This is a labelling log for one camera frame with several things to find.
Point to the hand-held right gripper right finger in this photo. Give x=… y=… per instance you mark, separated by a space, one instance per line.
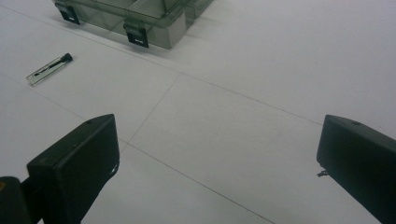
x=361 y=161

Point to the clear plastic storage box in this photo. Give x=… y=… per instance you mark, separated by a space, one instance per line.
x=134 y=15

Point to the clear tube with black cap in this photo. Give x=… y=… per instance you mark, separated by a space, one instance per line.
x=49 y=69

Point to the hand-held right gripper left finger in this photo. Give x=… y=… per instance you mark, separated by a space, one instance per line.
x=74 y=168

